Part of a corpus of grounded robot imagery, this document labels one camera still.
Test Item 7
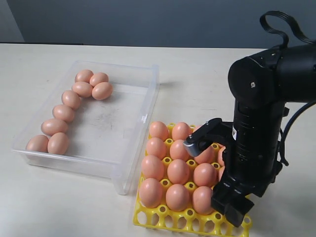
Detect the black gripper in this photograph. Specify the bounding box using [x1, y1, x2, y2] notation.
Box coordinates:
[211, 143, 283, 227]

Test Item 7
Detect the brown egg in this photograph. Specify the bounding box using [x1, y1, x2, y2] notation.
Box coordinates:
[72, 81, 93, 98]
[169, 139, 190, 161]
[193, 125, 202, 133]
[61, 90, 81, 110]
[41, 118, 68, 136]
[192, 186, 213, 215]
[141, 155, 164, 181]
[165, 184, 190, 211]
[139, 178, 163, 208]
[217, 146, 226, 167]
[75, 69, 94, 83]
[89, 72, 109, 87]
[149, 121, 169, 141]
[26, 135, 49, 153]
[146, 138, 166, 160]
[47, 132, 70, 155]
[193, 163, 217, 187]
[218, 166, 225, 181]
[92, 82, 113, 100]
[172, 122, 192, 140]
[194, 144, 218, 164]
[52, 104, 75, 123]
[167, 159, 190, 185]

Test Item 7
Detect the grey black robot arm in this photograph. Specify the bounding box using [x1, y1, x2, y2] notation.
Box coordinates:
[211, 44, 316, 227]

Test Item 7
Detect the yellow plastic egg tray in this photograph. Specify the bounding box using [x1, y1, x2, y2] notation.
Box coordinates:
[133, 123, 252, 237]

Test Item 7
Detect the clear plastic egg bin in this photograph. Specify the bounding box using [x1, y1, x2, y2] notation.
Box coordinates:
[12, 61, 159, 195]

